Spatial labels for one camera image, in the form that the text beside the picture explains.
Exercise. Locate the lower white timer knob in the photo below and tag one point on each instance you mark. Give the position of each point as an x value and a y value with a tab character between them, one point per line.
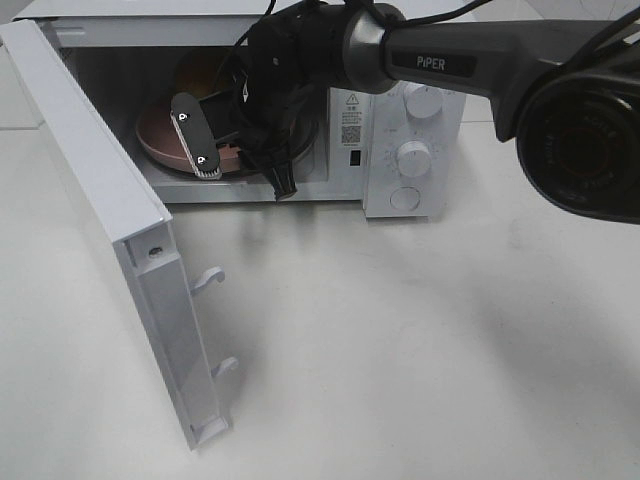
413	159

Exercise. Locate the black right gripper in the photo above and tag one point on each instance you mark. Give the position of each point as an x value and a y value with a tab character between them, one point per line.
251	115

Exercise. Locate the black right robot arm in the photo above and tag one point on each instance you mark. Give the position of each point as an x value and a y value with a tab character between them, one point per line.
566	91

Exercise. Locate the round white door button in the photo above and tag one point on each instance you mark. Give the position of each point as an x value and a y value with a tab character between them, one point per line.
405	199

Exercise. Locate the toy hamburger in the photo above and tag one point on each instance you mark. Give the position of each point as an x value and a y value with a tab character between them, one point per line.
197	72

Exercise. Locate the white warning label sticker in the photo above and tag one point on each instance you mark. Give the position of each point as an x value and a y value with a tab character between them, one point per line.
353	112

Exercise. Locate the white microwave oven body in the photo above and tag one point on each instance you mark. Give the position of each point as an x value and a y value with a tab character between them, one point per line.
123	54

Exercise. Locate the upper white power knob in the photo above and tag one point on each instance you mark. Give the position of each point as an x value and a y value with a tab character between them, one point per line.
421	101

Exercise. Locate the pink round plate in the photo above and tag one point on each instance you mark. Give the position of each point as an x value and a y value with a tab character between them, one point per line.
160	141

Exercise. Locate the white microwave door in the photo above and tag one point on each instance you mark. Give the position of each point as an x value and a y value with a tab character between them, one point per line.
127	224

